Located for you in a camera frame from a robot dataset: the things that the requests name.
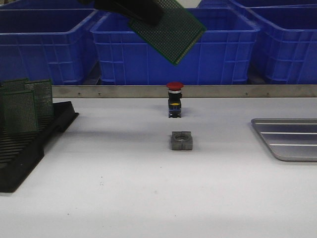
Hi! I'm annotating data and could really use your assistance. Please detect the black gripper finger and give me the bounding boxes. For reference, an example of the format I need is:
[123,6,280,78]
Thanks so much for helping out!
[78,0,164,26]

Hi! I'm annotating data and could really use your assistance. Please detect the green perfboard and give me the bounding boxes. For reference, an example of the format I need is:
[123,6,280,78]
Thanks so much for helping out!
[128,0,207,65]
[2,78,29,92]
[2,90,39,135]
[24,79,53,118]

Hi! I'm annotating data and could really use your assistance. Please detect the black slotted board rack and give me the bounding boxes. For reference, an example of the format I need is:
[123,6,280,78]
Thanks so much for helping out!
[0,100,80,193]

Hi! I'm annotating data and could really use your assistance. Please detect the silver metal tray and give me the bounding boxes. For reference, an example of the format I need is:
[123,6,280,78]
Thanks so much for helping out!
[251,119,317,162]

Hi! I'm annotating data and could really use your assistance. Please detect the blue crate behind middle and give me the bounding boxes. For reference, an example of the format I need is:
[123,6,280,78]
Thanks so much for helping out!
[197,0,234,8]

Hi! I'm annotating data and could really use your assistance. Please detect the red emergency stop button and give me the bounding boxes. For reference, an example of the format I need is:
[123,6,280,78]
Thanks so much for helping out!
[166,82,184,118]

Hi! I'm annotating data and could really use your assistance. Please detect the blue plastic crate middle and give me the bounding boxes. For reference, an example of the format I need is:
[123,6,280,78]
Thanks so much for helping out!
[91,8,259,85]

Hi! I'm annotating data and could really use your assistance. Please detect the blue plastic crate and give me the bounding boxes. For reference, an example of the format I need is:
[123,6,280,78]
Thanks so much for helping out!
[246,6,317,84]
[91,8,259,85]
[0,9,102,85]

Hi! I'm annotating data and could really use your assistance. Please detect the blue plastic crate left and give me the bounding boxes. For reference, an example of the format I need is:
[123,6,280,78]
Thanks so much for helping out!
[0,9,102,85]

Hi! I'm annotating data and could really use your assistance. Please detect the blue crate behind right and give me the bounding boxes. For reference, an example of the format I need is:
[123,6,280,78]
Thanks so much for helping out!
[229,0,317,8]

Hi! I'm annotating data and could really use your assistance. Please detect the blue crate behind left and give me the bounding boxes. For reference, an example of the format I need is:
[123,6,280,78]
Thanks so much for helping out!
[0,0,94,9]

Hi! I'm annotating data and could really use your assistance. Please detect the grey square mounting block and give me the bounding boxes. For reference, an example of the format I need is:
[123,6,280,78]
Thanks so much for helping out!
[170,131,193,151]

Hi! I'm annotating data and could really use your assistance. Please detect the blue plastic crate right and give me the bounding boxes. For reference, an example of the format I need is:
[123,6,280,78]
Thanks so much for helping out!
[246,6,317,84]

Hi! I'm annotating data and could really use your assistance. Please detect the steel shelf frame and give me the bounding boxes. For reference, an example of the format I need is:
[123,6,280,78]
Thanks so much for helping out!
[52,85,317,98]

